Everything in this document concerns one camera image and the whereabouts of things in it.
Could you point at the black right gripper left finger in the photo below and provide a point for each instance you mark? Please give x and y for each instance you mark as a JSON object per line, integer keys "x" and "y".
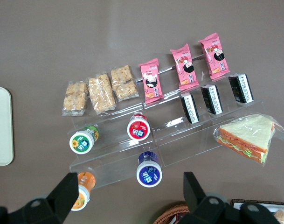
{"x": 60, "y": 200}

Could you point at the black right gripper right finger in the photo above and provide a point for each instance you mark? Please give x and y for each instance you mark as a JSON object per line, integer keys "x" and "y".
{"x": 197, "y": 205}

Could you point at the green gum bottle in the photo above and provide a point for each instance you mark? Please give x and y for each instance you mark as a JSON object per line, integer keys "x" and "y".
{"x": 82, "y": 142}

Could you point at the orange gum bottle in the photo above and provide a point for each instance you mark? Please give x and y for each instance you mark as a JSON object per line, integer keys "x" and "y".
{"x": 85, "y": 184}

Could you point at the dark woven tray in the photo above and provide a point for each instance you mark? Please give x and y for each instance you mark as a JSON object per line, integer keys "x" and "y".
{"x": 253, "y": 201}

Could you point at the blue gum bottle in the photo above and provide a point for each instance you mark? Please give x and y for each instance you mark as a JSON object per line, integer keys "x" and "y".
{"x": 149, "y": 173}

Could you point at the white rectangular snack tray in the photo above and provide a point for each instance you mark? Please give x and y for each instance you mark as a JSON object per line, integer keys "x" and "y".
{"x": 270, "y": 206}

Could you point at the cream plastic tray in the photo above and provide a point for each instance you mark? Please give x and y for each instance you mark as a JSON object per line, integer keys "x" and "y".
{"x": 2, "y": 126}

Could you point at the red gum bottle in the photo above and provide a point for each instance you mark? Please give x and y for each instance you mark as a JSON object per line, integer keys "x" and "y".
{"x": 138, "y": 129}

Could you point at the round wicker basket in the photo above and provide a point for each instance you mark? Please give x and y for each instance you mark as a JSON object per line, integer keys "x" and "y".
{"x": 169, "y": 214}

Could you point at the clear acrylic step shelf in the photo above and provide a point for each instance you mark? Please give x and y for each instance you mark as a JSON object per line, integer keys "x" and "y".
{"x": 186, "y": 144}
{"x": 113, "y": 163}

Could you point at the wrapped triangle sandwich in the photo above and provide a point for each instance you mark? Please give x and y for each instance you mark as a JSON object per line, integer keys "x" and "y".
{"x": 246, "y": 137}

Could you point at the wrapped rice cracker pack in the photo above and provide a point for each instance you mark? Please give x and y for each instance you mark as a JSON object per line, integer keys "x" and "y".
{"x": 75, "y": 99}
{"x": 101, "y": 93}
{"x": 124, "y": 82}
{"x": 282, "y": 217}

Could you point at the black wrapped rice ball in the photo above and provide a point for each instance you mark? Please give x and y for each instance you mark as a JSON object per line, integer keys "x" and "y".
{"x": 190, "y": 107}
{"x": 212, "y": 99}
{"x": 240, "y": 88}

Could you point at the pink cartoon snack pack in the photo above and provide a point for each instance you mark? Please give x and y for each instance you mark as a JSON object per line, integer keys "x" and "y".
{"x": 215, "y": 56}
{"x": 184, "y": 67}
{"x": 151, "y": 81}

